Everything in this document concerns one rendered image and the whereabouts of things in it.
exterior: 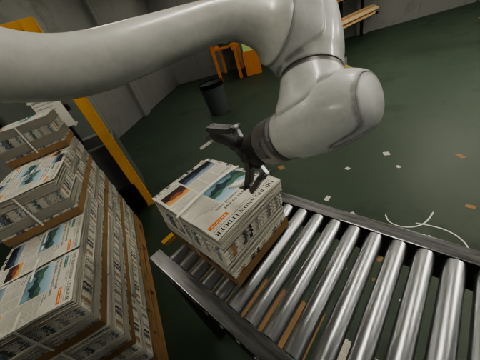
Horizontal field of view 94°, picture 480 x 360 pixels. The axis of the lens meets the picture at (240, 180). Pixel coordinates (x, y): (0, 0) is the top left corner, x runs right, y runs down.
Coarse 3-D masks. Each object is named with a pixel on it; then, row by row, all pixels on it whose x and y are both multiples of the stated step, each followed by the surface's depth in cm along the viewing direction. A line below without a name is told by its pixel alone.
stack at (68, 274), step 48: (96, 192) 162; (48, 240) 114; (96, 240) 123; (144, 240) 215; (0, 288) 94; (48, 288) 88; (96, 288) 100; (0, 336) 76; (48, 336) 83; (96, 336) 94; (144, 336) 120
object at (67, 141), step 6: (72, 132) 178; (66, 138) 160; (54, 144) 154; (60, 144) 156; (66, 144) 157; (42, 150) 152; (48, 150) 154; (54, 150) 156; (24, 156) 149; (30, 156) 151; (36, 156) 152; (90, 156) 189; (12, 162) 148; (18, 162) 149; (24, 162) 151; (90, 162) 181; (12, 168) 149; (90, 168) 175; (108, 180) 203; (108, 186) 193
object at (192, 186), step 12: (204, 168) 88; (216, 168) 86; (180, 180) 86; (192, 180) 83; (204, 180) 82; (168, 192) 81; (180, 192) 79; (192, 192) 77; (156, 204) 82; (168, 204) 75; (180, 204) 74; (168, 216) 81; (180, 228) 78
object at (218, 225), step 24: (216, 192) 74; (240, 192) 70; (264, 192) 67; (192, 216) 67; (216, 216) 64; (240, 216) 62; (264, 216) 71; (216, 240) 58; (240, 240) 65; (264, 240) 74; (216, 264) 74; (240, 264) 68
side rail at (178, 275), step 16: (160, 256) 89; (176, 272) 81; (192, 288) 74; (208, 304) 68; (224, 304) 67; (224, 320) 64; (240, 320) 62; (240, 336) 59; (256, 336) 58; (256, 352) 56; (272, 352) 55
